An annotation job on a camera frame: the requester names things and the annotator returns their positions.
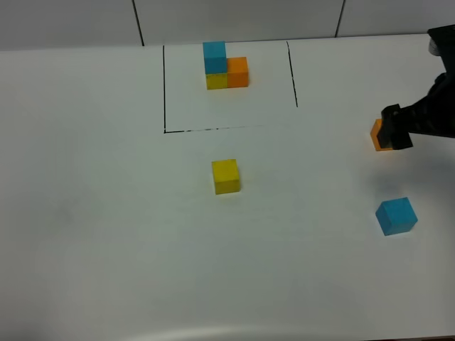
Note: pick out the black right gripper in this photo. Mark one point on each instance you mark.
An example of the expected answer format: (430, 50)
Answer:
(432, 115)

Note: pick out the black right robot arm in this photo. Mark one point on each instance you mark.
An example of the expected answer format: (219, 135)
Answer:
(441, 44)

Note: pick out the template orange cube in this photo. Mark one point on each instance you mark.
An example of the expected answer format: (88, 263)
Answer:
(237, 72)

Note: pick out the template yellow cube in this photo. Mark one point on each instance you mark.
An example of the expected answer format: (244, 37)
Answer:
(216, 81)

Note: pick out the template blue cube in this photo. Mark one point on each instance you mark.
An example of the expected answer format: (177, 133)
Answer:
(215, 58)

